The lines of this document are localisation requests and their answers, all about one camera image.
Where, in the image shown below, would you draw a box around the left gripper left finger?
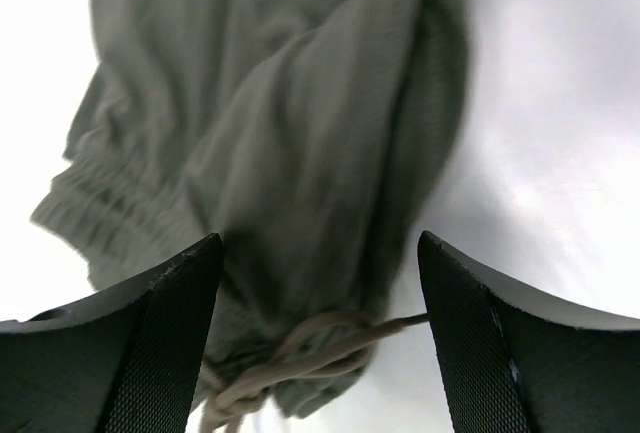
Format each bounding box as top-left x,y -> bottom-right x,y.
1,234 -> 223,432

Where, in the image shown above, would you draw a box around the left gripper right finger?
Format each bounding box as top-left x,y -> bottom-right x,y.
418,232 -> 639,432

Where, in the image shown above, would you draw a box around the olive green shorts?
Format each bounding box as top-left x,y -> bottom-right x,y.
32,0 -> 467,432

